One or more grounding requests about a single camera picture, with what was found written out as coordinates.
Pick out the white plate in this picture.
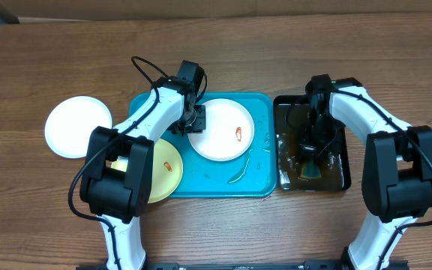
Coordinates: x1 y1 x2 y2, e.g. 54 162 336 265
44 96 113 159

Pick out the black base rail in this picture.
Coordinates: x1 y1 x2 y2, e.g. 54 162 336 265
76 256 410 270

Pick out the green yellow sponge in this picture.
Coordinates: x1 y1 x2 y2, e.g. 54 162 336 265
300 158 321 180

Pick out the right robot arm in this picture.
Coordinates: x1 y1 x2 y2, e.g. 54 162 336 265
299 74 432 269

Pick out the black water tray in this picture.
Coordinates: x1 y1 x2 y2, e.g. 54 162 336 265
273 95 351 192

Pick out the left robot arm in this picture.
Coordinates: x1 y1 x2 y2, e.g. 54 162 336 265
68 61 207 269

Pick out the yellow plate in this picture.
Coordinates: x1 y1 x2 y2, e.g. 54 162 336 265
109 138 185 205

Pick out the pink plate with ketchup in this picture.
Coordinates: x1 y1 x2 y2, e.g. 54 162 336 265
188 98 255 161

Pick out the teal plastic tray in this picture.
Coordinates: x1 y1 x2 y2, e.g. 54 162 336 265
127 92 278 199

